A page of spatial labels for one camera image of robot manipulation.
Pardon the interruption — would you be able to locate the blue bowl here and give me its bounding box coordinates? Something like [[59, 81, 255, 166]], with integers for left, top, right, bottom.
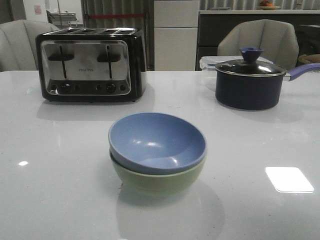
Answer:
[[108, 112, 207, 175]]

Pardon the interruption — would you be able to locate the green bowl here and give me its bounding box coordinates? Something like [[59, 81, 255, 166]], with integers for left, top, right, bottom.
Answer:
[[109, 153, 207, 197]]

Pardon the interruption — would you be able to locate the clear plastic container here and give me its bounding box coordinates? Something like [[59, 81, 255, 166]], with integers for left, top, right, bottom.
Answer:
[[199, 55, 242, 91]]

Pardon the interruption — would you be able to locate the dark blue saucepan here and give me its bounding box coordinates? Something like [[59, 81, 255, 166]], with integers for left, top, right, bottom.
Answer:
[[215, 63, 320, 110]]

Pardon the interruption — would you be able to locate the white refrigerator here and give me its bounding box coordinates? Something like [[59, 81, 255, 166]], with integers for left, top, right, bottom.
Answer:
[[153, 0, 201, 71]]

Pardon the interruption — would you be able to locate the black and chrome toaster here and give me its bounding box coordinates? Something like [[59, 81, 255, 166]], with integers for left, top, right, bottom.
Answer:
[[35, 27, 147, 103]]

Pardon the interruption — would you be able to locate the glass pot lid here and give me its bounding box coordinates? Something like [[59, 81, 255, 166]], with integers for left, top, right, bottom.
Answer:
[[215, 47, 286, 77]]

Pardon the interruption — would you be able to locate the red barrier belt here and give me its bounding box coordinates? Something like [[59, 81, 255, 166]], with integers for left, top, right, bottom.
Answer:
[[88, 13, 146, 19]]

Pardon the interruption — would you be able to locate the white cart in background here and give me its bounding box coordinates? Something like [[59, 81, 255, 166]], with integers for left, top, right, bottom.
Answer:
[[46, 10, 78, 27]]

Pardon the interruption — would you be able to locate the beige armchair right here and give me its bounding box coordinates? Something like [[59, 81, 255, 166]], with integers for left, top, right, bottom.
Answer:
[[217, 19, 300, 70]]

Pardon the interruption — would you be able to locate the beige armchair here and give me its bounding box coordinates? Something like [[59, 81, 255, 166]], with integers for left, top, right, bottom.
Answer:
[[0, 19, 59, 72], [217, 19, 300, 70]]

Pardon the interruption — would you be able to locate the fruit plate on counter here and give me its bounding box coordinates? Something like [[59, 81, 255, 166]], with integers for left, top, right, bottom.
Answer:
[[258, 0, 281, 10]]

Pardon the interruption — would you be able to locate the beige armchair left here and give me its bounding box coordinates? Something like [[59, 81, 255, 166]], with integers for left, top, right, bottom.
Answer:
[[0, 19, 59, 72]]

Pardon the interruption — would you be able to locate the pink wall notice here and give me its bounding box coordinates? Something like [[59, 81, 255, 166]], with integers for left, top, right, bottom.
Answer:
[[33, 5, 42, 15]]

